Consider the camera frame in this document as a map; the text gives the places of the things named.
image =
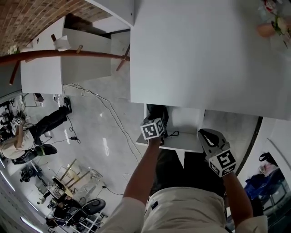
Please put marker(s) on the person's left forearm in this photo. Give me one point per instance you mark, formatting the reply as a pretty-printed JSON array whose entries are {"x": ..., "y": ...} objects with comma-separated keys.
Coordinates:
[{"x": 141, "y": 173}]

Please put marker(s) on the person's white printed shirt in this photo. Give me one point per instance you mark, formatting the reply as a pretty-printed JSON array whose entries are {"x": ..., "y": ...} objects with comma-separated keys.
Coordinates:
[{"x": 182, "y": 211}]

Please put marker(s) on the white paper tag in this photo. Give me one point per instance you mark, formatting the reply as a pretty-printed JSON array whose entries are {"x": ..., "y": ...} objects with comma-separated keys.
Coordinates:
[{"x": 61, "y": 43}]

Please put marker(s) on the wooden coat rack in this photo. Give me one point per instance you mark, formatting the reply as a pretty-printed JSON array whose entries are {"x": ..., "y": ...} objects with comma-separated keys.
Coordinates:
[{"x": 68, "y": 54}]

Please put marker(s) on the person's right forearm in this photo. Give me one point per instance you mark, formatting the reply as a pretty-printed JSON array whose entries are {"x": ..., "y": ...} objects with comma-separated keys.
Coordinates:
[{"x": 238, "y": 200}]

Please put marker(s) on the white desk with drawer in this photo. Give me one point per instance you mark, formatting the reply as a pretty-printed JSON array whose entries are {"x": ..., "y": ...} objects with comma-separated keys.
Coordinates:
[{"x": 193, "y": 57}]

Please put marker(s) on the person's black trousers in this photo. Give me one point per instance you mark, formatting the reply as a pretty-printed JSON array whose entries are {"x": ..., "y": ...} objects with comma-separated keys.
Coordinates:
[{"x": 195, "y": 168}]

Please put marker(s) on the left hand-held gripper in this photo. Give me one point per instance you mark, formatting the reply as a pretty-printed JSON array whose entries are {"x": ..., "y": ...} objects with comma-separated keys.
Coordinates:
[{"x": 152, "y": 128}]

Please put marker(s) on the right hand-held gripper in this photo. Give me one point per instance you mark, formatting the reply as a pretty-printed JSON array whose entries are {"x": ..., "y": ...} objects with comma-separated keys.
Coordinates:
[{"x": 221, "y": 161}]

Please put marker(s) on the white vase with flowers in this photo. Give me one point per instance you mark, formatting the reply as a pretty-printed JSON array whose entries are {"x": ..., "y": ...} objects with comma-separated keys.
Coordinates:
[{"x": 13, "y": 49}]

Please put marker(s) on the wooden stool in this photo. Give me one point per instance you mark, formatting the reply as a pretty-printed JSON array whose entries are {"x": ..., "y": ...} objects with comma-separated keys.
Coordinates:
[{"x": 68, "y": 179}]

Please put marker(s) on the pink vase with flowers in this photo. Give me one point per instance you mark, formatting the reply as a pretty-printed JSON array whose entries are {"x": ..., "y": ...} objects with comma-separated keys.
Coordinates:
[{"x": 264, "y": 30}]

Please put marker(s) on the blue bag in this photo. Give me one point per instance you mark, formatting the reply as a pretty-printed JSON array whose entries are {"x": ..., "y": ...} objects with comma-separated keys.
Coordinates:
[{"x": 261, "y": 184}]

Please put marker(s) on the black office chair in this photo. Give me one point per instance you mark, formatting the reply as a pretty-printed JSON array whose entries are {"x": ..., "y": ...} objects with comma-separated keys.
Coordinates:
[{"x": 93, "y": 206}]

